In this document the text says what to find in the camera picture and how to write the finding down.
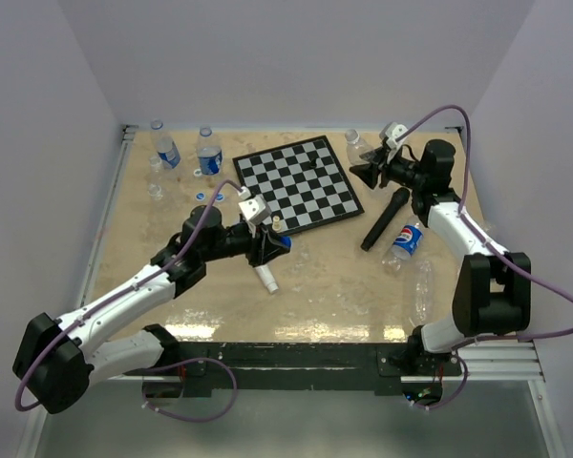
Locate cream chess piece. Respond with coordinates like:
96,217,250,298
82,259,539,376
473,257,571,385
272,216,282,232

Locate crushed clear bottle far right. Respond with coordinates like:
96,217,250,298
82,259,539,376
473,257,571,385
478,221,497,239

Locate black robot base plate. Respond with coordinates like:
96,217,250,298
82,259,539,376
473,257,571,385
159,342,461,397

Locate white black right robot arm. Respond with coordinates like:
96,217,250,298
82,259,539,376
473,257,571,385
350,139,531,375

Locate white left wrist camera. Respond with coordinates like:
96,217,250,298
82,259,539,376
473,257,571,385
238,195,271,225

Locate standing Pepsi bottle left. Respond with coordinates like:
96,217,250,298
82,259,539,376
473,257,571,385
150,119,180,170

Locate clear bottle without label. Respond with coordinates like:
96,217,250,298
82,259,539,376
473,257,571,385
345,129,374,166

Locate black toy microphone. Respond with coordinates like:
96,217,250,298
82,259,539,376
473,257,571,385
360,187,411,252

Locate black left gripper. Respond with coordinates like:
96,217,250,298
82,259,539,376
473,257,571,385
202,220,289,267

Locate clear unlabelled plastic bottle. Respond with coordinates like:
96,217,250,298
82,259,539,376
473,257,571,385
147,183,164,201

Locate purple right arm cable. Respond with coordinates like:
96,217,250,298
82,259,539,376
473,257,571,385
400,104,573,343

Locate Pepsi labelled bottle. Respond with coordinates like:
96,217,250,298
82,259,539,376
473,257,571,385
382,216,424,272

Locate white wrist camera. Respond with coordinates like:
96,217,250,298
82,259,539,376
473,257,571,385
379,122,407,149
238,195,271,225

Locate standing pepsi bottle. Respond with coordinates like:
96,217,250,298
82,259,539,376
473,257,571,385
197,126,223,187
150,119,180,170

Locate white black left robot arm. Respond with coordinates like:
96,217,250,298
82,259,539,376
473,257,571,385
12,202,291,414

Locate standing Pepsi bottle right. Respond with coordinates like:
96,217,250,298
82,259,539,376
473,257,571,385
197,126,223,187

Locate small clear bottle near wall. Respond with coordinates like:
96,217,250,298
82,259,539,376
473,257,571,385
149,156,164,183

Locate clear bottle lying front right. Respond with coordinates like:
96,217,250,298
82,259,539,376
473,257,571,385
410,260,435,326

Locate white toy microphone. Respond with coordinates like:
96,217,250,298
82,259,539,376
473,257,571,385
254,264,279,294

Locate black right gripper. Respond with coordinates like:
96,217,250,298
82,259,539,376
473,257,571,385
350,145,427,191

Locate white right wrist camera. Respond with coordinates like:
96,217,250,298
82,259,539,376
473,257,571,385
379,122,407,149

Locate black and silver chessboard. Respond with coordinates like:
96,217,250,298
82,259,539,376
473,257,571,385
232,135,364,236

